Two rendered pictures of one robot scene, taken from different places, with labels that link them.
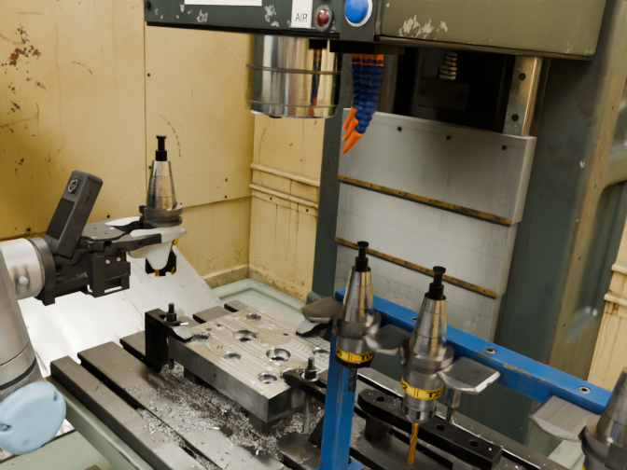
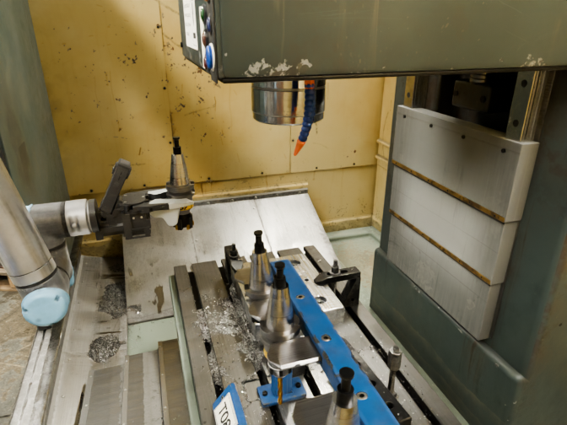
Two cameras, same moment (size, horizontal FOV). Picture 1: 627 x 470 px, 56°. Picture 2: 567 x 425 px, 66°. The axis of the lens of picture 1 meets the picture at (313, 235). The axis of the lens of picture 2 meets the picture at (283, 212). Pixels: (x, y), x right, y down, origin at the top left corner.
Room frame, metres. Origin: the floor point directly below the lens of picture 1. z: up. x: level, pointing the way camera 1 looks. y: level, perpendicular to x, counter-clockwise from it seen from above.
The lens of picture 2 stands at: (0.18, -0.43, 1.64)
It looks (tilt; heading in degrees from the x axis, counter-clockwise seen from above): 24 degrees down; 30
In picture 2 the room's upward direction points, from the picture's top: straight up
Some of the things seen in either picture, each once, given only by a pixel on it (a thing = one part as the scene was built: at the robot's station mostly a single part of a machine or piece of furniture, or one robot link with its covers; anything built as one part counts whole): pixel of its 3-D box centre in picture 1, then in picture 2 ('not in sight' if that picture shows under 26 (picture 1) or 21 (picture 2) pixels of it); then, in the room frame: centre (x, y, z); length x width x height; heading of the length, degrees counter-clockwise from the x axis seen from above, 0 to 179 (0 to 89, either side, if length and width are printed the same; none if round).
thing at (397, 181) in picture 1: (415, 230); (440, 213); (1.35, -0.24, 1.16); 0.48 x 0.05 x 0.51; 48
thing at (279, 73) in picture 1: (292, 76); (288, 90); (1.01, 0.05, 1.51); 0.16 x 0.16 x 0.12
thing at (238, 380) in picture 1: (260, 355); (283, 292); (1.05, 0.09, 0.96); 0.29 x 0.23 x 0.05; 48
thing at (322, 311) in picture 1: (325, 311); (253, 275); (0.75, -0.02, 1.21); 0.07 x 0.05 x 0.01; 138
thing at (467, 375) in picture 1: (466, 376); (291, 353); (0.60, -0.19, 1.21); 0.07 x 0.05 x 0.01; 138
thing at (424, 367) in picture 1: (425, 356); (279, 329); (0.64, -0.15, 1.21); 0.06 x 0.06 x 0.03
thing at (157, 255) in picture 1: (159, 249); (172, 212); (0.80, 0.22, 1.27); 0.09 x 0.03 x 0.06; 125
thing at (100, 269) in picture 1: (79, 261); (121, 215); (0.74, 0.31, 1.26); 0.12 x 0.08 x 0.09; 139
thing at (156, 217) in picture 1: (160, 213); (180, 188); (0.84, 0.23, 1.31); 0.06 x 0.06 x 0.03
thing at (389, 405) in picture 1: (423, 435); (363, 384); (0.87, -0.21, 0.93); 0.26 x 0.05 x 0.06; 53
